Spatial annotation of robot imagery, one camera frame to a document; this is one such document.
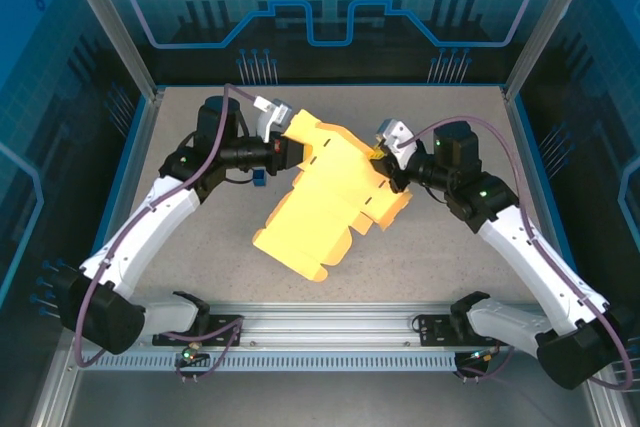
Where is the yellow paper box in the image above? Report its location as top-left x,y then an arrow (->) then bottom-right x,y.
252,109 -> 414,284

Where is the small LED connector board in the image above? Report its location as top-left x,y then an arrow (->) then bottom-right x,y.
179,341 -> 209,364
469,346 -> 501,366

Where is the aluminium frame post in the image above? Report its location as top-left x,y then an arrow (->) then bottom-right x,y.
501,0 -> 601,102
57,0 -> 167,102

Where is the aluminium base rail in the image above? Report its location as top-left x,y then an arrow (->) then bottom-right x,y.
67,300 -> 551,349

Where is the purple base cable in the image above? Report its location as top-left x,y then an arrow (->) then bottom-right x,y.
158,319 -> 246,384
452,341 -> 516,384

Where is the slotted grey cable duct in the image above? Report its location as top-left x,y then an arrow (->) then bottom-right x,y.
79,352 -> 459,371

